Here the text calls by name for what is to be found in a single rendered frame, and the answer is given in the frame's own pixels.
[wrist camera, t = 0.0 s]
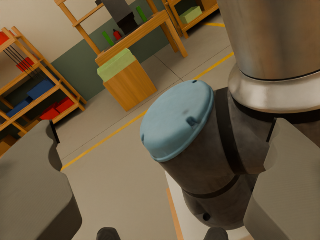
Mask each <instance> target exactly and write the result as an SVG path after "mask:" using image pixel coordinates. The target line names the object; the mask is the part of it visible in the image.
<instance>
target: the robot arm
mask: <svg viewBox="0 0 320 240"><path fill-rule="evenodd" d="M216 1H217V4H218V7H219V9H220V13H221V16H222V19H223V22H224V25H225V28H226V31H227V34H228V37H229V40H230V44H231V47H232V50H233V53H234V56H235V59H236V64H235V65H234V66H233V68H232V69H231V71H230V74H229V77H228V87H225V88H221V89H217V90H212V87H211V86H210V85H208V84H207V83H205V82H204V81H202V80H188V81H184V82H182V83H179V84H177V85H175V86H173V87H172V88H170V89H169V90H167V91H166V92H164V93H163V94H162V95H161V96H159V97H158V98H157V99H156V100H155V102H153V104H152V105H151V106H150V107H149V109H148V110H147V112H146V114H145V115H144V117H143V120H142V122H141V125H140V139H141V142H142V144H143V145H144V147H145V148H146V149H147V150H148V151H149V153H150V156H151V157H152V158H153V159H154V160H155V161H157V162H158V163H159V164H160V165H161V166H162V167H163V168H164V170H166V172H167V173H168V174H169V175H170V176H171V177H172V178H173V179H174V180H175V181H176V182H177V184H178V185H179V186H180V187H181V190H182V194H183V197H184V200H185V203H186V205H187V207H188V209H189V210H190V212H191V213H192V214H193V215H194V216H195V217H196V218H197V219H198V220H199V221H200V222H201V223H203V224H204V225H206V226H208V227H210V228H209V229H208V231H207V233H206V235H205V237H204V239H203V240H229V238H228V234H227V232H226V230H234V229H237V228H240V227H242V226H245V228H246V229H247V231H248V232H249V233H250V235H251V236H252V237H253V238H254V240H320V0H216ZM59 143H60V141H59V138H58V135H57V133H56V130H55V127H54V124H53V121H52V119H50V120H42V121H40V122H39V123H38V124H37V125H36V126H34V127H33V128H32V129H31V130H30V131H29V132H27V133H26V134H25V135H24V136H23V137H22V138H21V139H19V140H18V141H17V142H16V143H15V144H14V145H12V146H11V147H10V148H9V149H8V150H7V151H6V152H5V153H4V155H3V156H2V157H1V158H0V240H71V239H72V238H73V237H74V235H75V234H76V233H77V231H78V230H79V229H80V227H81V225H82V217H81V214H80V210H79V207H78V205H77V202H76V199H75V196H74V194H73V191H72V189H71V186H70V183H69V180H68V178H67V175H66V174H64V173H62V172H60V170H61V168H62V163H61V160H60V157H59V155H58V152H57V149H56V147H57V145H58V144H59Z"/></svg>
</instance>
